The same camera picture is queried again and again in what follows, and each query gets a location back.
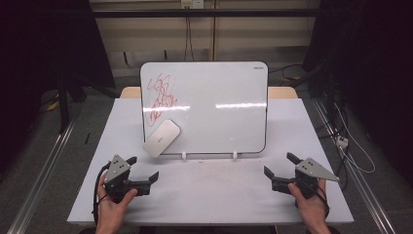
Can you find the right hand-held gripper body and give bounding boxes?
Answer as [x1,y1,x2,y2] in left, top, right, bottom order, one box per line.
[271,157,341,200]

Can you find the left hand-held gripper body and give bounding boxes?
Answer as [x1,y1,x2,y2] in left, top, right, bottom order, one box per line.
[103,154,152,204]

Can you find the white whiteboard eraser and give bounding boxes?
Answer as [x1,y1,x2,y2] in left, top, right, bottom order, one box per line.
[142,119,181,159]

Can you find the white whiteboard with black rim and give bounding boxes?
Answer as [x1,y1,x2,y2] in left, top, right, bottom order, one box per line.
[139,60,270,156]

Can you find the person's right hand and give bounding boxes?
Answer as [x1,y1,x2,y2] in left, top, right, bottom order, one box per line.
[287,177,329,229]

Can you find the person's left hand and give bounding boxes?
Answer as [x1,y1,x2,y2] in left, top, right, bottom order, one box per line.
[96,174,139,229]

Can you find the white power strip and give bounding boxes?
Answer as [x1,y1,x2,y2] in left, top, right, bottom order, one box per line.
[335,135,350,149]

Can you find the wooden table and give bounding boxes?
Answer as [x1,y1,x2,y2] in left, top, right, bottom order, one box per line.
[120,86,298,99]

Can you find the black metal stand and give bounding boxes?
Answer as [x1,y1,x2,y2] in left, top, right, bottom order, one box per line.
[56,75,72,135]

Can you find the black curtain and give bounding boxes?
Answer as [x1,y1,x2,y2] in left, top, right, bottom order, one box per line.
[301,0,413,186]
[0,0,116,176]

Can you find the black horizontal metal bar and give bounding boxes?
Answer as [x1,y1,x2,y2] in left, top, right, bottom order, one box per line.
[92,8,321,19]

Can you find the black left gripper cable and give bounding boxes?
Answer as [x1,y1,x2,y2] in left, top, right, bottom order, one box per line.
[92,161,112,226]

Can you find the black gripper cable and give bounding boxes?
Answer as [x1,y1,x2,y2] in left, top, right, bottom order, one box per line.
[92,161,112,226]
[312,185,331,219]

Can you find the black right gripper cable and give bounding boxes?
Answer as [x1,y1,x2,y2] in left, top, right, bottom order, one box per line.
[312,185,331,219]

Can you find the white floor cable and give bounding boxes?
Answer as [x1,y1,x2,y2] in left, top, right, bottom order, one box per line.
[333,101,377,175]

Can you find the metal floor rail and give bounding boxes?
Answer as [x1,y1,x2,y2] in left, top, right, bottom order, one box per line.
[6,119,78,234]
[312,98,397,234]

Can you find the black hanging cables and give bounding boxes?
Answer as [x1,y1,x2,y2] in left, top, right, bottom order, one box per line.
[183,8,195,62]

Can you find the thin vertical wall pipe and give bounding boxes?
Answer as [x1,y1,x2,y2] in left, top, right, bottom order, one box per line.
[210,0,217,62]

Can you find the white wall socket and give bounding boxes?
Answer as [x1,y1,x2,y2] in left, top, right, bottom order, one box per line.
[180,0,206,10]

